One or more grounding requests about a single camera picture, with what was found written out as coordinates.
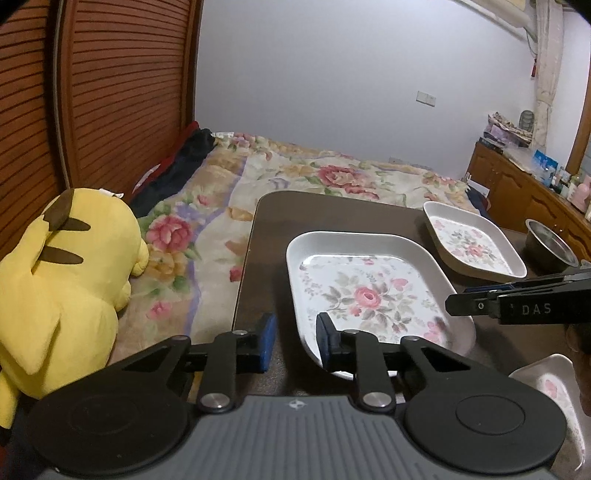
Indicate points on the pink bottle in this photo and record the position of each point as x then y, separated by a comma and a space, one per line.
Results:
584, 194

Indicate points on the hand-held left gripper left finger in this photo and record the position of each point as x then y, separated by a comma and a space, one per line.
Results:
266, 344

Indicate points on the large floral white plate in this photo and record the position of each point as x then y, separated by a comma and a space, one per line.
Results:
369, 277

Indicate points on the blue box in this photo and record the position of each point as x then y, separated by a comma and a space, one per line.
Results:
542, 164

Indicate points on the floral cloth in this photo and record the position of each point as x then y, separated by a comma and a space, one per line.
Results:
505, 121

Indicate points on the dark navy cloth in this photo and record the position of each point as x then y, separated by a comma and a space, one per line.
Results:
184, 161

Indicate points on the cream floral curtain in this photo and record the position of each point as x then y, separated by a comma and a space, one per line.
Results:
549, 69

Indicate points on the white cardboard box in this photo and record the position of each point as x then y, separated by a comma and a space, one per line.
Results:
475, 183

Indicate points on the red hanging tassel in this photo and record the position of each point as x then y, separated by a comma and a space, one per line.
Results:
535, 67

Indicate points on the white wall switch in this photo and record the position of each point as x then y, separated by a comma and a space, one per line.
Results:
426, 98

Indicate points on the clear plastic bags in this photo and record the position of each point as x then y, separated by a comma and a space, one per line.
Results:
519, 159

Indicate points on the yellow plush toy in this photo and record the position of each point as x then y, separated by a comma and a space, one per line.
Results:
69, 300

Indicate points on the wooden louvered wardrobe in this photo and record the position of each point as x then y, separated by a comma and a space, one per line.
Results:
115, 92

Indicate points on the floral blanket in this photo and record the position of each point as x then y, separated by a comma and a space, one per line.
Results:
207, 230

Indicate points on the purple packet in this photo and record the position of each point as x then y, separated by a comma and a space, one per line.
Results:
503, 136

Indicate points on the wooden cabinet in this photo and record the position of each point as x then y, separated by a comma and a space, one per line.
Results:
512, 189

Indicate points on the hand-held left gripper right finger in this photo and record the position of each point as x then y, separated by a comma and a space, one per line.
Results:
323, 342

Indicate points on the small floral white plate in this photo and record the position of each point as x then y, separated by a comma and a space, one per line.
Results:
549, 383

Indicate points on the medium floral white plate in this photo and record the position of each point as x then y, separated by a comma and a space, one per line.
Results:
471, 240

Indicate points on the stainless steel bowl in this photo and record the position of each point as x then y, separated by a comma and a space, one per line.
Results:
549, 242

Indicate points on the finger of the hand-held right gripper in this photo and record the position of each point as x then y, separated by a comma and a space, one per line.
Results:
471, 305
489, 287

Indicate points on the wooden framed mirror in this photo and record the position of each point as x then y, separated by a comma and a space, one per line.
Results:
579, 138

